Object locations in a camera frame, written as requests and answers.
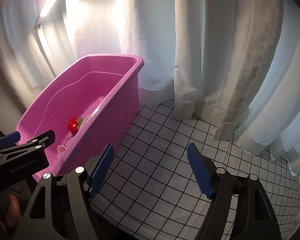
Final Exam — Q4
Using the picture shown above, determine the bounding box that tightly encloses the pink plastic storage bin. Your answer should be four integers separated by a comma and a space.
16, 53, 144, 183

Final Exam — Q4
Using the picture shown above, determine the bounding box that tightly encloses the pink fuzzy strawberry headband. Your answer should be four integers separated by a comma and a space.
68, 114, 93, 133

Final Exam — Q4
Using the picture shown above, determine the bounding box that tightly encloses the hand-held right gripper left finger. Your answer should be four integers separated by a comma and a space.
17, 144, 120, 240

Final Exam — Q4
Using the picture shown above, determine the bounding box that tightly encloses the person's left hand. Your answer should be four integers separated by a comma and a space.
0, 194, 22, 240

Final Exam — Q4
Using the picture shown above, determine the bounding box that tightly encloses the white sheer curtain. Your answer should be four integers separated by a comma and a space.
0, 0, 300, 175

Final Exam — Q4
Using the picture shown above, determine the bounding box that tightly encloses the cream thick curtain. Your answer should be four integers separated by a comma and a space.
174, 0, 287, 140

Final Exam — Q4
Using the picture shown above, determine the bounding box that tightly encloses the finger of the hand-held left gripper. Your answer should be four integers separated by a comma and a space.
0, 131, 22, 156
15, 129, 56, 153

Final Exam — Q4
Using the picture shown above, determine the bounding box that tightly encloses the white light bar lamp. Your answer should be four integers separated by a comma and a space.
33, 0, 71, 78

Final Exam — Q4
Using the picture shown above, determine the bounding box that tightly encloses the white black checked bed sheet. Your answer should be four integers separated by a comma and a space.
89, 102, 300, 240

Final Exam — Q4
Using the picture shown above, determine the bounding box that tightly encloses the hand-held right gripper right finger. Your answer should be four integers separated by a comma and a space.
187, 143, 283, 240

